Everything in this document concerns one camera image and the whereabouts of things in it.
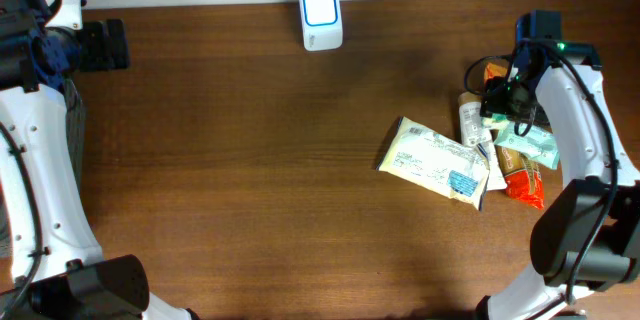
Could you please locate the mint green snack packet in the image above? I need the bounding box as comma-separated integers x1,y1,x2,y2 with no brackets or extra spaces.
494,122,560,170

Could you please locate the white tube with tan cap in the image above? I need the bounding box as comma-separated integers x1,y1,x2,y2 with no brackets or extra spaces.
458,92,507,191

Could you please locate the orange long cracker package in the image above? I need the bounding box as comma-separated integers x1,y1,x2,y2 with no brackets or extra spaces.
484,63,544,210

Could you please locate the yellow white snack bag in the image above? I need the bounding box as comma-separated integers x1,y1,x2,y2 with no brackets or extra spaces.
376,117,490,211

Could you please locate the small teal white packet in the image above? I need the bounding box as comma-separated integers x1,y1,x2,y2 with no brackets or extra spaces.
481,114,511,131

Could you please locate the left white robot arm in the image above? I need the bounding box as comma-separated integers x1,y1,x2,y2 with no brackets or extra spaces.
1,0,195,320

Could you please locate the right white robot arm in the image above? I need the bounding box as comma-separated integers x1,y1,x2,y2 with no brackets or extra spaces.
475,10,639,319

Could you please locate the white barcode scanner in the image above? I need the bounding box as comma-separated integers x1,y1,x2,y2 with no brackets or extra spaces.
299,0,343,52

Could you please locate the grey plastic mesh basket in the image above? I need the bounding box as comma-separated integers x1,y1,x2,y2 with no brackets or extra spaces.
64,77,87,187

